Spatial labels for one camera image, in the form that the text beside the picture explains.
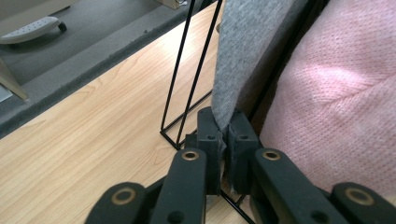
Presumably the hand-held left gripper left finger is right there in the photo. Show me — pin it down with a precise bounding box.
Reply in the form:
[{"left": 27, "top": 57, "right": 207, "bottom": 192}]
[{"left": 186, "top": 106, "right": 224, "bottom": 195}]

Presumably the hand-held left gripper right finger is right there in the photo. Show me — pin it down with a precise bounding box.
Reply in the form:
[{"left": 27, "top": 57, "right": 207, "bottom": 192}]
[{"left": 225, "top": 110, "right": 262, "bottom": 194}]

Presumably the black wire rack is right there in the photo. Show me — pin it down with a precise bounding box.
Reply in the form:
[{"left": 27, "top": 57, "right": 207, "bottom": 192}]
[{"left": 159, "top": 0, "right": 330, "bottom": 224}]

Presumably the grey knit beanie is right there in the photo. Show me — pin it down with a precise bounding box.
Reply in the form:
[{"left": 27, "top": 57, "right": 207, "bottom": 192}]
[{"left": 210, "top": 0, "right": 314, "bottom": 133}]

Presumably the pink knit beanie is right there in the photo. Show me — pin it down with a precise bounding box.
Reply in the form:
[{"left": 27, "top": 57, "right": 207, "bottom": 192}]
[{"left": 259, "top": 0, "right": 396, "bottom": 207}]

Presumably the footrest with caster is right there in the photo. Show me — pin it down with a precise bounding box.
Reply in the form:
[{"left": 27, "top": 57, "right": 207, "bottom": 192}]
[{"left": 0, "top": 16, "right": 68, "bottom": 46}]

